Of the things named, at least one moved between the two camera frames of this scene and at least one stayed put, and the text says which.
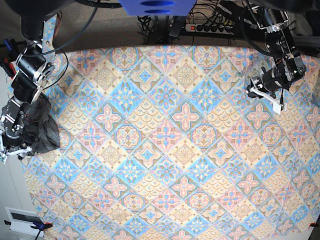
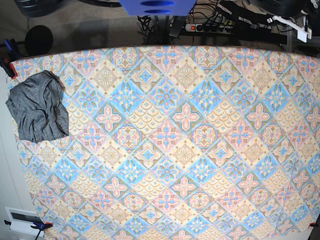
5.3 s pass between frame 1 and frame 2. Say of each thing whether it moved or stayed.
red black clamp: stayed
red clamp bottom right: stayed
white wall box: stayed
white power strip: stayed
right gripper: moved
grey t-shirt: moved
